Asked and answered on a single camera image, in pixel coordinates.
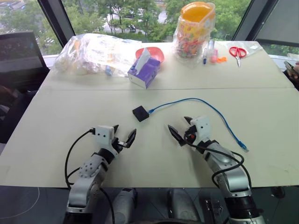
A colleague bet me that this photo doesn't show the purple tissue box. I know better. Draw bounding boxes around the purple tissue box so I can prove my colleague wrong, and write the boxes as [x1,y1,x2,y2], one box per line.
[127,47,162,90]

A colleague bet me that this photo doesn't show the blue Ethernet cable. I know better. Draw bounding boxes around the blue Ethernet cable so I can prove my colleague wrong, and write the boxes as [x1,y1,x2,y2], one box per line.
[148,98,249,153]

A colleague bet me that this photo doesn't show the small black adapter box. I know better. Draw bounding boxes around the small black adapter box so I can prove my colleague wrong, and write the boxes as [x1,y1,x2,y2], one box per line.
[132,105,150,123]

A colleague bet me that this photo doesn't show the red handled scissors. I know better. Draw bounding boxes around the red handled scissors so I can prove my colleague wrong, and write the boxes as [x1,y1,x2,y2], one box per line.
[228,46,248,68]

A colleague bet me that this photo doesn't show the black caster wheel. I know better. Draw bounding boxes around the black caster wheel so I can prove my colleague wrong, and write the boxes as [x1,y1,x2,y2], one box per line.
[270,186,286,199]

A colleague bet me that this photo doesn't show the clear plastic bag with items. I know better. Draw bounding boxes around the clear plastic bag with items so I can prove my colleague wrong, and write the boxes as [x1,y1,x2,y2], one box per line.
[53,33,143,78]

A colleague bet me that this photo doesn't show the person's bare hand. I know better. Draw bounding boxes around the person's bare hand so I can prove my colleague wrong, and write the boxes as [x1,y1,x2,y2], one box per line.
[286,61,299,80]

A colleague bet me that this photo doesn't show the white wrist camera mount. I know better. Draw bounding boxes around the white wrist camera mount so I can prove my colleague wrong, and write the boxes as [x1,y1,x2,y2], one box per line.
[95,125,122,155]
[192,115,211,144]

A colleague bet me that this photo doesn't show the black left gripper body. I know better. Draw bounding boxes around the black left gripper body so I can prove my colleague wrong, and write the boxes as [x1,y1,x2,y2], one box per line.
[111,137,128,154]

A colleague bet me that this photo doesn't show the small pink bottle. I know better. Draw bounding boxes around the small pink bottle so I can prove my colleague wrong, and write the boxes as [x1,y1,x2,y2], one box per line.
[208,39,219,64]

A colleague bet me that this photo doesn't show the dark smartphone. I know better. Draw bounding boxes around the dark smartphone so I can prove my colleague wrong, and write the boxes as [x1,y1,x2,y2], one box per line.
[283,60,299,77]

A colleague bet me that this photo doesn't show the person in dark clothes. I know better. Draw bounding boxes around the person in dark clothes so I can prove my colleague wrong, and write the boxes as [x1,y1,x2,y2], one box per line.
[0,84,39,143]

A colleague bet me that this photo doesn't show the colourful bag with orange tub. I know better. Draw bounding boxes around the colourful bag with orange tub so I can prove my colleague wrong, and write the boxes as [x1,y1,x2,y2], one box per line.
[172,1,216,65]

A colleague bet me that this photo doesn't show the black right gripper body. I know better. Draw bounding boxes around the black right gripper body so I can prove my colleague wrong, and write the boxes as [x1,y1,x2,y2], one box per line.
[184,125,197,144]

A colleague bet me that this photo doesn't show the black computer monitor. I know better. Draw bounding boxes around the black computer monitor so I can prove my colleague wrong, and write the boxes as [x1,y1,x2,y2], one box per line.
[0,30,50,73]

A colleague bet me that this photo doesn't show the dark rounded grey shape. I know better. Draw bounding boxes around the dark rounded grey shape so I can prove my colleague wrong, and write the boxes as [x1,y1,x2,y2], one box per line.
[113,187,139,224]

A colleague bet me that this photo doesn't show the pink plastic bowl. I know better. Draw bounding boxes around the pink plastic bowl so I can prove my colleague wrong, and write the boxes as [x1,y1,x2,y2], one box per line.
[135,46,165,65]

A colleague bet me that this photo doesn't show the thin white floor cable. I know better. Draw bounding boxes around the thin white floor cable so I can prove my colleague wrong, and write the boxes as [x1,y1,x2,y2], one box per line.
[0,186,41,220]

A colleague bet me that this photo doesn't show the black ribbed block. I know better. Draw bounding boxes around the black ribbed block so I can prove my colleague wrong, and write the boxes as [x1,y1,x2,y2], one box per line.
[204,197,223,224]

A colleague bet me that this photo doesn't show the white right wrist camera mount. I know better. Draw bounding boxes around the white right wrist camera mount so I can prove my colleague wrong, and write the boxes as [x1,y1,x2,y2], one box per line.
[192,115,211,144]

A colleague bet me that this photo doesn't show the dark window frame post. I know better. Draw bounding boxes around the dark window frame post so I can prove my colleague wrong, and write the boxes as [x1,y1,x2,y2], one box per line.
[232,0,279,43]
[38,0,76,48]

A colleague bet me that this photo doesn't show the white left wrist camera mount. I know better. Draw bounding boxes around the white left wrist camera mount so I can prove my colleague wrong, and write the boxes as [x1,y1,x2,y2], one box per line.
[95,125,122,155]

